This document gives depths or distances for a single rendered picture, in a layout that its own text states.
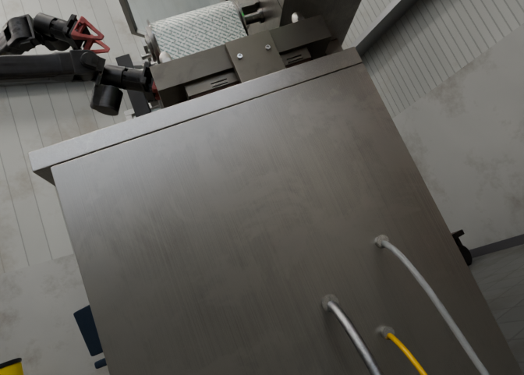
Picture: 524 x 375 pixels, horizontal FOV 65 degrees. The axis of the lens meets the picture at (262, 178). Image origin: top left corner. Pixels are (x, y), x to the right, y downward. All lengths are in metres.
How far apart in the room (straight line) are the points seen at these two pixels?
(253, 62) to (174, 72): 0.17
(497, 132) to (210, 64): 3.44
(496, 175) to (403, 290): 3.45
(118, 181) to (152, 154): 0.08
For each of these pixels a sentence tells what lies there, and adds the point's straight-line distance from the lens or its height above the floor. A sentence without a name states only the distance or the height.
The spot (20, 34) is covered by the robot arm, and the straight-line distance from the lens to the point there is 1.39.
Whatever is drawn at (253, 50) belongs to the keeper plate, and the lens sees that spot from 0.92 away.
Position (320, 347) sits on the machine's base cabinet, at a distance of 0.75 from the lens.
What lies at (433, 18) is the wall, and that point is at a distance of 4.42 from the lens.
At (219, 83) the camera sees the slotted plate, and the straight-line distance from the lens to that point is 0.91.
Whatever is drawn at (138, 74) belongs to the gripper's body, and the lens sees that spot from 1.13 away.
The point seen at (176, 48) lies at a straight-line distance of 1.18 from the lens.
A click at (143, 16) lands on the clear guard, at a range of 2.26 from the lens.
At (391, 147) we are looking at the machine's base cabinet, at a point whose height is 0.67.
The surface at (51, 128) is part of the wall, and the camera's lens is 5.60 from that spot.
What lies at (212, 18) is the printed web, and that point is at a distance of 1.23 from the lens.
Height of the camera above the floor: 0.53
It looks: 13 degrees up
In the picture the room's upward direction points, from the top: 23 degrees counter-clockwise
